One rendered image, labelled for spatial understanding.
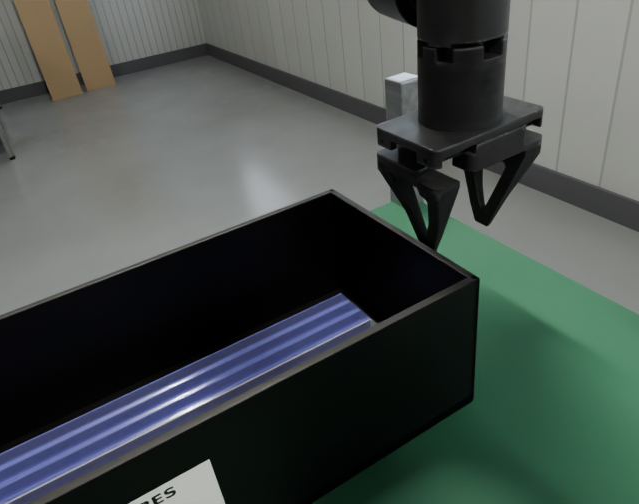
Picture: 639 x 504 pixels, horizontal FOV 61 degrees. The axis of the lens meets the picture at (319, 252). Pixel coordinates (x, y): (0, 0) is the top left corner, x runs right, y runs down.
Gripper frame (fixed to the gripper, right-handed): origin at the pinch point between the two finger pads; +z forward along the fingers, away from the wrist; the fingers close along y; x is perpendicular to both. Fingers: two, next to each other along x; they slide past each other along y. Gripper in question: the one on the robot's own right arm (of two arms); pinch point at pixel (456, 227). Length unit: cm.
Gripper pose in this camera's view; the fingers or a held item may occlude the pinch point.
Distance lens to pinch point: 44.7
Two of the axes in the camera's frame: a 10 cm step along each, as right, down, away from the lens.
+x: 5.3, 4.2, -7.4
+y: -8.4, 3.8, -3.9
